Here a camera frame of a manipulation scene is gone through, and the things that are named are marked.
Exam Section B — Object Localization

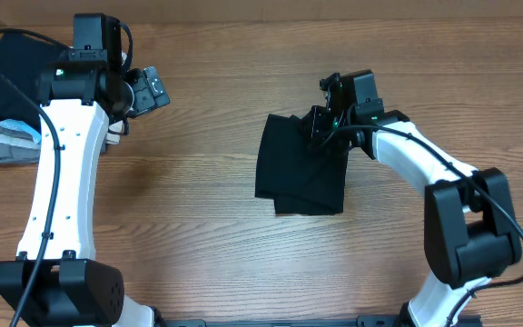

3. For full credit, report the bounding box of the light blue cloth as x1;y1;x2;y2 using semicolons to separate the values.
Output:
0;119;42;144

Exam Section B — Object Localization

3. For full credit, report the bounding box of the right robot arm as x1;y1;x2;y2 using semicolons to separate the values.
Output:
301;70;521;327

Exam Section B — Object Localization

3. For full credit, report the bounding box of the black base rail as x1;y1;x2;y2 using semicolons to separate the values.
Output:
161;313;483;327

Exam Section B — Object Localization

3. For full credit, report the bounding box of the black folded garment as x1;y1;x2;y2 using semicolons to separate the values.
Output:
0;29;68;132

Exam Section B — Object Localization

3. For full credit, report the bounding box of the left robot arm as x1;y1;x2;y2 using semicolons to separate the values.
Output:
0;61;170;326

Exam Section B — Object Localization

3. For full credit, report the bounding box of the white folded garment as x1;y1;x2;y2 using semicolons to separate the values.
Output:
104;52;129;146

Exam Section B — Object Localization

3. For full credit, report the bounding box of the black polo shirt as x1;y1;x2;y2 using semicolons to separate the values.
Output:
255;114;348;215

